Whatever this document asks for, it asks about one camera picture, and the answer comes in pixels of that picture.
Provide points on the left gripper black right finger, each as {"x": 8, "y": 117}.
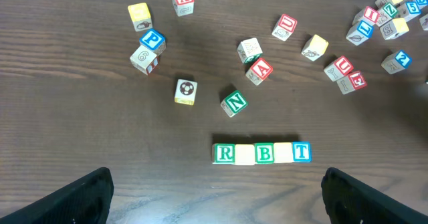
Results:
{"x": 348, "y": 200}

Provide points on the black left gripper left finger plate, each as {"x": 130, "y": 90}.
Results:
{"x": 86, "y": 200}

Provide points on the blue T block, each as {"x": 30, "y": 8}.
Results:
{"x": 302, "y": 152}

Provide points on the green B block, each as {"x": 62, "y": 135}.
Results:
{"x": 264, "y": 153}

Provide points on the yellow block with O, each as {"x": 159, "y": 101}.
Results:
{"x": 244, "y": 154}

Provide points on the green R block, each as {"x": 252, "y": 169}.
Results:
{"x": 223, "y": 153}

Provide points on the red E block lower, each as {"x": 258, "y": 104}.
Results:
{"x": 351, "y": 82}

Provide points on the red U block lower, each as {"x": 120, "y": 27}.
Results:
{"x": 338, "y": 68}

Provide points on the red u block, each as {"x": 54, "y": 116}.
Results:
{"x": 338, "y": 68}
{"x": 284, "y": 27}

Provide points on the beige picture block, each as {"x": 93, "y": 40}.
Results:
{"x": 185, "y": 92}

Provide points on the blue 2 block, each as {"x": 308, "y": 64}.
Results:
{"x": 397, "y": 62}

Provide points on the green N block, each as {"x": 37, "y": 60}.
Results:
{"x": 234, "y": 103}

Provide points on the beige block red side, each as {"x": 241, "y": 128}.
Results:
{"x": 144, "y": 60}

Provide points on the red A block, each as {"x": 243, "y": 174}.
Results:
{"x": 259, "y": 71}

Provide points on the blue L block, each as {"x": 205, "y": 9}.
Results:
{"x": 359, "y": 32}

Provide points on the blue P block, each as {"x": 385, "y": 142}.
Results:
{"x": 154, "y": 41}

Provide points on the yellow block below Z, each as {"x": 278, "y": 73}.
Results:
{"x": 394, "y": 28}

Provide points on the beige block with green side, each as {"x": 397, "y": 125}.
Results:
{"x": 249, "y": 50}

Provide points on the red I block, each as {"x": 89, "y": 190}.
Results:
{"x": 368, "y": 14}

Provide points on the red U block upper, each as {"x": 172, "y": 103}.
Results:
{"x": 284, "y": 27}

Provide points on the green Z block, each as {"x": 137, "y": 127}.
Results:
{"x": 386, "y": 13}

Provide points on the blue 5 block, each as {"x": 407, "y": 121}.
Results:
{"x": 408, "y": 10}

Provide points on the red Y block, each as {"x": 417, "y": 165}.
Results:
{"x": 183, "y": 7}

